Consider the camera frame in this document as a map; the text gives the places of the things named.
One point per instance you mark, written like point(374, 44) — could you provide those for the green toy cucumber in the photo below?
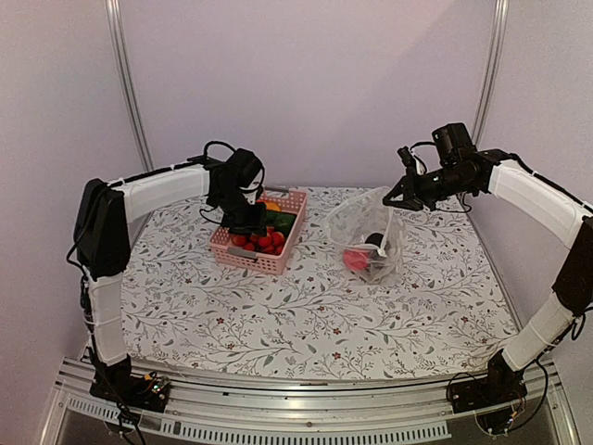
point(272, 216)

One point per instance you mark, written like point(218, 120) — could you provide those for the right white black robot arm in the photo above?
point(506, 177)

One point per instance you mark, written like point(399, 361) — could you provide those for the front aluminium rail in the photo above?
point(208, 407)

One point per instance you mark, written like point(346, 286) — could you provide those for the left aluminium frame post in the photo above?
point(123, 65)

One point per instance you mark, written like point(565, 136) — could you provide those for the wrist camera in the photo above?
point(250, 171)
point(451, 142)

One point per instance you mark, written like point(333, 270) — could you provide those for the right aluminium frame post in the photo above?
point(495, 50)

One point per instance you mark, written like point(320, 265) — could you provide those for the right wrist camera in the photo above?
point(451, 142)

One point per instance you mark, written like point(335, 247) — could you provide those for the pink plastic basket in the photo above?
point(293, 202)

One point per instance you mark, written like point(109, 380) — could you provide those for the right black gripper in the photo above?
point(407, 185)

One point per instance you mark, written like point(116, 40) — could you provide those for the green toy pepper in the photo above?
point(284, 224)

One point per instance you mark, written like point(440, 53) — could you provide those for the red toy pepper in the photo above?
point(357, 260)

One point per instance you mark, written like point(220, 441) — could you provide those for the clear zip top bag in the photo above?
point(351, 222)

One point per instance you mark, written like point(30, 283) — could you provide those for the floral patterned table mat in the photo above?
point(445, 313)

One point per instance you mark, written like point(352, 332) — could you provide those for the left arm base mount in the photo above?
point(134, 389)

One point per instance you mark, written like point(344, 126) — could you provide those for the purple toy eggplant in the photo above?
point(378, 242)

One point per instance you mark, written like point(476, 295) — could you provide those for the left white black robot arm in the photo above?
point(101, 246)

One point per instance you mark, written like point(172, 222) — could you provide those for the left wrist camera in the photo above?
point(250, 171)

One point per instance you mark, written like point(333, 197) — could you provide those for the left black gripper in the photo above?
point(256, 224)

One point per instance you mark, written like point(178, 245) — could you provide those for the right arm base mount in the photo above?
point(486, 394)

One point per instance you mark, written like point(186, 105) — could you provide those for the aluminium frame post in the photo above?
point(495, 50)
point(123, 65)

